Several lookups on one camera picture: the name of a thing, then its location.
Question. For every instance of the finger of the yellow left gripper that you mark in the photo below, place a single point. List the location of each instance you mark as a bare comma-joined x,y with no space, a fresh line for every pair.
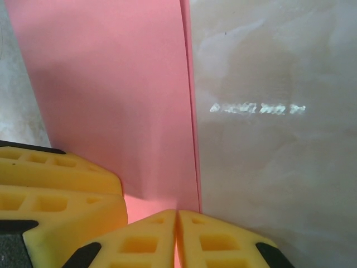
69,229
83,176

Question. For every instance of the pink paper sheet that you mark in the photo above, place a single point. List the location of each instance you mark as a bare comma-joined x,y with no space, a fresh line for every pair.
111,83

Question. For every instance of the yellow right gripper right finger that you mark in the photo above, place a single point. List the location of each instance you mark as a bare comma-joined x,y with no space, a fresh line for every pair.
228,251

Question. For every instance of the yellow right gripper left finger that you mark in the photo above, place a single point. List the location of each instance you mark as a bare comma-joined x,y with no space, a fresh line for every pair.
122,251

